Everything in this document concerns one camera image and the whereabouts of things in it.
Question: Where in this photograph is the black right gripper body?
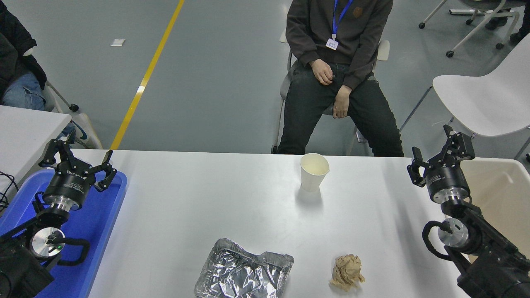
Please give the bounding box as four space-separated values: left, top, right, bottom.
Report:
425 164 471 203

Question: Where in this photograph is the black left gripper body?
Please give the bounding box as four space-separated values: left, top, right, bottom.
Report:
43 163 97 206

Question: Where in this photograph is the white paper cup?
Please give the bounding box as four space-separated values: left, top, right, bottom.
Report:
300 153 330 192

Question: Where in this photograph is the foil tray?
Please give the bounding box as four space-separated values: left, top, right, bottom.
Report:
194 238 294 298

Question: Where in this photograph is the person's left hand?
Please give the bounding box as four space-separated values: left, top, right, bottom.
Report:
332 86 353 119

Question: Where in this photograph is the person's right hand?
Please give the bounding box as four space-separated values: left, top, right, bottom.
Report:
310 59 335 86

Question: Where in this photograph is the white side table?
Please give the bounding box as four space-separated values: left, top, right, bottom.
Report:
0 105 72 195

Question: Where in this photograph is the blue plastic tray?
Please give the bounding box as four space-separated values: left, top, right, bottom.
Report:
0 169 128 298

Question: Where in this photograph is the grey wheeled chair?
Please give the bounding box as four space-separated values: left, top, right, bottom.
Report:
23 46 80 114

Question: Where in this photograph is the white shell chair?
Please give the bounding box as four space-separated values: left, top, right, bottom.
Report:
400 32 530 160

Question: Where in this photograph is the large pale plastic bin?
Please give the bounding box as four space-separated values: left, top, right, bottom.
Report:
459 157 530 265

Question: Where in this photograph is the yellow floor tape line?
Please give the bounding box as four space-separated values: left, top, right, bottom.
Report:
110 0 186 150

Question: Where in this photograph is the person in black jacket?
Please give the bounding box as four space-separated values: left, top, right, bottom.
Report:
0 0 48 111

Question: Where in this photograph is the crumpled tan paper ball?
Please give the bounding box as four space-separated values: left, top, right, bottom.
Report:
330 254 366 292

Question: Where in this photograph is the white-framed rolling chair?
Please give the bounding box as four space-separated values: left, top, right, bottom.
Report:
418 0 520 58

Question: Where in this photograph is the grey padded armchair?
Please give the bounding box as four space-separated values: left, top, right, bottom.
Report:
272 29 390 154

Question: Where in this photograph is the thin black cable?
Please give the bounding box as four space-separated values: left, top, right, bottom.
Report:
0 172 19 211

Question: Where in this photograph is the person with blue lanyard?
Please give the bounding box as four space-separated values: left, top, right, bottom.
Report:
277 0 405 158

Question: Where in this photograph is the blue lanyard with badge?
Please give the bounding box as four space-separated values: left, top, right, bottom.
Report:
325 0 354 51

